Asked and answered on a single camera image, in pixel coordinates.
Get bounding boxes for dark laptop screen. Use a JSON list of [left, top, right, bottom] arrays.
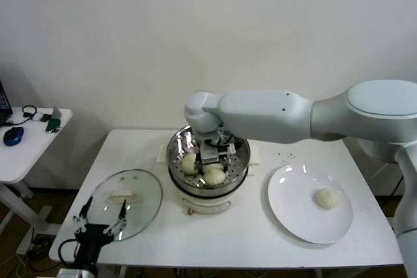
[[0, 81, 14, 126]]

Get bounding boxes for white electric cooker pot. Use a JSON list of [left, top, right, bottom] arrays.
[[168, 163, 249, 216]]

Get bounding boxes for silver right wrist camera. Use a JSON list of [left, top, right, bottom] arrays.
[[198, 143, 236, 165]]

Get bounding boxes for scattered dark crumbs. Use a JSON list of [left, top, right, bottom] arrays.
[[272, 150, 296, 161]]

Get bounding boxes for round white plate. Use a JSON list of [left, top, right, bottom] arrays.
[[266, 163, 354, 244]]

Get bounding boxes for round glass pot lid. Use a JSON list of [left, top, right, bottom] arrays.
[[85, 169, 164, 242]]

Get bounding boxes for white steamed baozi bun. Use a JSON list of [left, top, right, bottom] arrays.
[[202, 164, 226, 187], [180, 155, 198, 174], [314, 188, 341, 211]]

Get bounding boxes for looped thin black cable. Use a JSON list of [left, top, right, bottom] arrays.
[[21, 105, 38, 120]]

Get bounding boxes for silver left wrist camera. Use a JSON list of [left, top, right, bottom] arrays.
[[57, 267, 83, 278]]

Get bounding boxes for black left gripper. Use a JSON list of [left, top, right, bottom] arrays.
[[73, 196, 128, 269]]

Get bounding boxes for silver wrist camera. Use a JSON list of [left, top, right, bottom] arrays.
[[198, 143, 236, 165], [57, 267, 83, 278]]

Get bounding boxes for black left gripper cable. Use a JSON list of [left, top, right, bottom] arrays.
[[58, 238, 81, 264]]

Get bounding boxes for blue computer mouse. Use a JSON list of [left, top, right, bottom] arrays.
[[3, 126, 25, 147]]

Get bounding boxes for perforated steel steamer basket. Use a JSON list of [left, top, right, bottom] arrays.
[[157, 124, 261, 194]]

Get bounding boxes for small white side table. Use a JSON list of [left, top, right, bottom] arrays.
[[0, 107, 73, 236]]

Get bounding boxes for green circuit board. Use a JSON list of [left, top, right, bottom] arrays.
[[44, 117, 63, 134]]

